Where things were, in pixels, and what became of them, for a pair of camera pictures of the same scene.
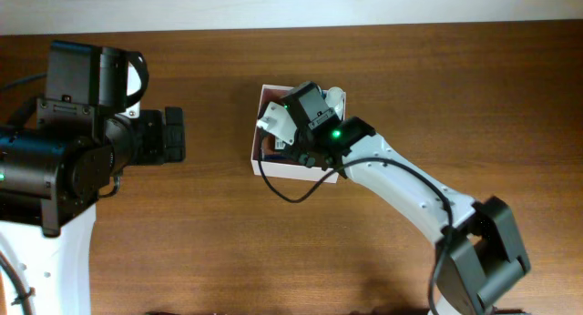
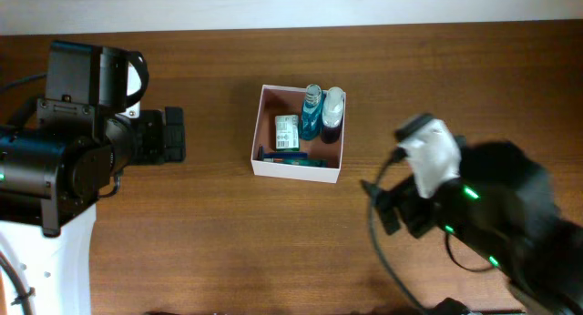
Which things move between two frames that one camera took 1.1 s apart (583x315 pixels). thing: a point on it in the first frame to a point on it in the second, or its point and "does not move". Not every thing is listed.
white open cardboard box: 295,132 does not move
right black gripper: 302,157 to 407,199
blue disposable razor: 271,157 does not move
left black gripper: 152,123 does not move
